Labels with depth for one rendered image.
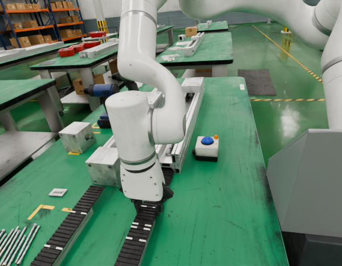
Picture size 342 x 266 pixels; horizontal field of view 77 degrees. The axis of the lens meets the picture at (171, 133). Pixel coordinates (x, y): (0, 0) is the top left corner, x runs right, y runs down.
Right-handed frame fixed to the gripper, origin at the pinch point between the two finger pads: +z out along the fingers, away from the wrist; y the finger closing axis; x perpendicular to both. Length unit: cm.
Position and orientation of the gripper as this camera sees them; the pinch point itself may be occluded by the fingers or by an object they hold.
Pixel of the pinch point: (148, 206)
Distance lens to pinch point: 61.4
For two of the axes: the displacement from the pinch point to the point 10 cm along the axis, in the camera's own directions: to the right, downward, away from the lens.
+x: 2.3, -5.1, 8.3
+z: 0.9, 8.6, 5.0
